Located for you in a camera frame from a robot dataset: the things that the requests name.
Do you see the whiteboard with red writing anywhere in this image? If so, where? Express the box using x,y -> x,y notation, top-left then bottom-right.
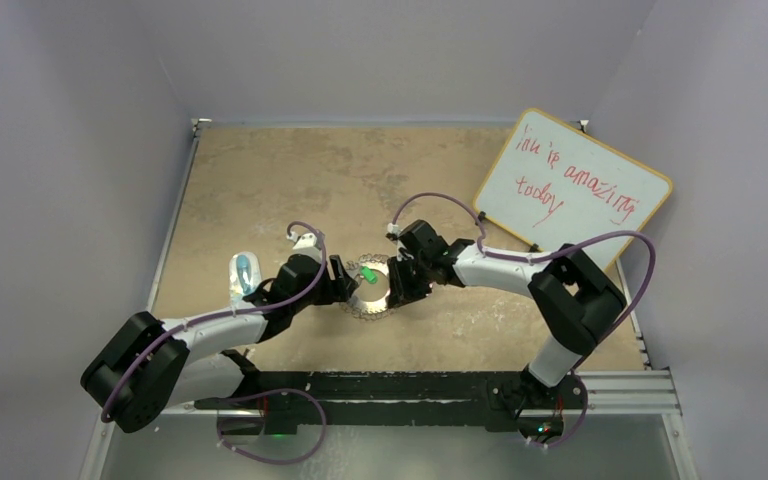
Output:
473,108 -> 673,252

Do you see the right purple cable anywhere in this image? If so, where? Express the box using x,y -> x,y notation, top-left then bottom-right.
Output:
389,192 -> 658,448

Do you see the silver disc with keyrings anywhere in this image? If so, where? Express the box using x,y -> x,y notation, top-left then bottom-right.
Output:
341,253 -> 394,321

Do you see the purple cable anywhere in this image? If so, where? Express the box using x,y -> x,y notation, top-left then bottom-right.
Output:
100,221 -> 330,465
389,192 -> 658,448

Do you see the key with green tag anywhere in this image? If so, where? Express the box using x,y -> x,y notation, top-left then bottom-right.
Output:
359,266 -> 379,284

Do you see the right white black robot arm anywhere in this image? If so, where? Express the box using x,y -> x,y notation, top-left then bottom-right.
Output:
386,220 -> 627,407

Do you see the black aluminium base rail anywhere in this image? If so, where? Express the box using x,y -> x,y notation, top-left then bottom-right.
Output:
194,371 -> 588,439

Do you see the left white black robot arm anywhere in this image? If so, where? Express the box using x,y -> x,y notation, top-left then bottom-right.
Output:
80,252 -> 359,433

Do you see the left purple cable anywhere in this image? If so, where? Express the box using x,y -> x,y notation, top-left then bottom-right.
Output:
100,221 -> 330,465

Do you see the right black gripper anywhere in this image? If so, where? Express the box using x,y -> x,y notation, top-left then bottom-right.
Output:
388,254 -> 435,309

